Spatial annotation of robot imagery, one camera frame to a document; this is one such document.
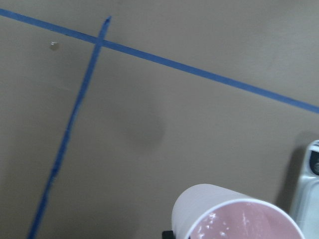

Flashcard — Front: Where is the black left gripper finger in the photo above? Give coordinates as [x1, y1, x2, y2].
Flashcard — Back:
[161, 231, 174, 239]

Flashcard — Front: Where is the pink plastic cup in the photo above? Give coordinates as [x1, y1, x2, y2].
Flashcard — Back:
[171, 184, 304, 239]

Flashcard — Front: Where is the silver digital kitchen scale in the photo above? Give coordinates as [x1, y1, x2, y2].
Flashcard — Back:
[290, 140, 319, 239]

